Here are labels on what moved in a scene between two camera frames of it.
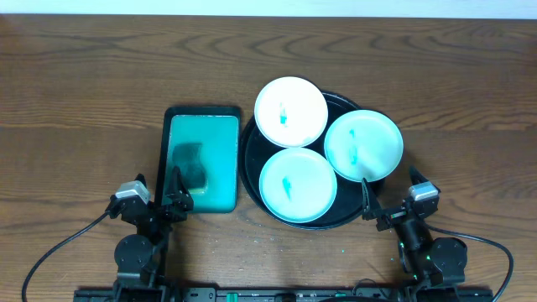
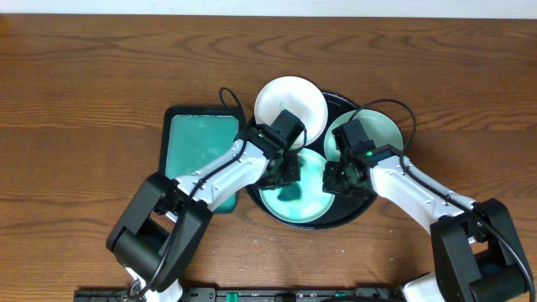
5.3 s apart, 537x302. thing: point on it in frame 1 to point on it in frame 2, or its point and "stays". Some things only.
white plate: x=291 y=111 stays
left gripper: x=155 y=210 to x=284 y=173
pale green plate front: x=298 y=184 stays
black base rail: x=214 y=294 stays
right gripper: x=399 y=213 to x=340 y=180
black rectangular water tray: x=205 y=143 stays
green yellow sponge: x=185 y=156 to x=290 y=194
